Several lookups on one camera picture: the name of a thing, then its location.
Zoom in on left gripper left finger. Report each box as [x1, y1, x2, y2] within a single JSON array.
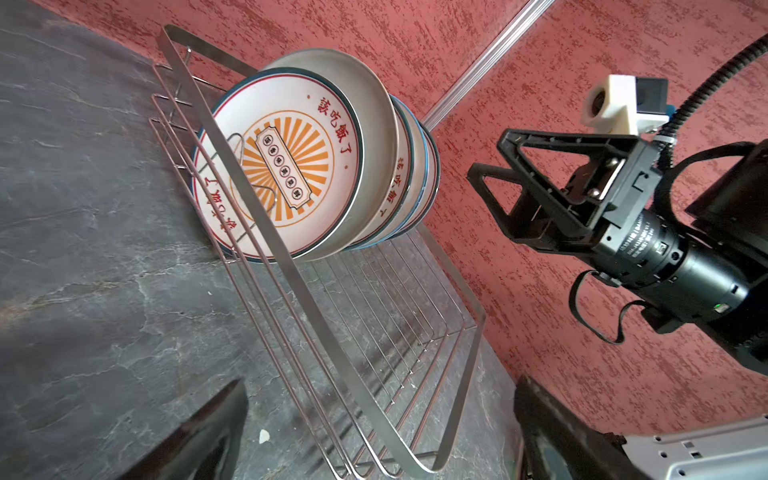
[[121, 378, 248, 479]]

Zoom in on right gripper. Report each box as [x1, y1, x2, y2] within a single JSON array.
[[467, 129, 685, 288]]

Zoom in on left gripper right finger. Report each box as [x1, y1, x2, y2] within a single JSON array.
[[513, 376, 648, 479]]

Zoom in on watermelon print white plate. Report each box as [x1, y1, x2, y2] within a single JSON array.
[[357, 95, 430, 248]]

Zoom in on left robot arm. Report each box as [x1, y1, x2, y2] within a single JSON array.
[[123, 377, 767, 479]]

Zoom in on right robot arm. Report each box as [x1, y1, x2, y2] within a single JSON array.
[[468, 129, 767, 374]]

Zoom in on red character white plate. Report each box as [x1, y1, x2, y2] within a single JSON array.
[[393, 122, 442, 238]]

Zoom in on right corner aluminium profile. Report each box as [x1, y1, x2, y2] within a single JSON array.
[[422, 0, 555, 131]]

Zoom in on orange sunburst plate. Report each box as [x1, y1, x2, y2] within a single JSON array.
[[212, 67, 363, 260], [267, 48, 404, 260]]

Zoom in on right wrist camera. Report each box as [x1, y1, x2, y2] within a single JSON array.
[[581, 74, 670, 136]]

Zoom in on metal wire dish rack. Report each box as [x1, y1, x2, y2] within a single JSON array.
[[151, 25, 483, 479]]

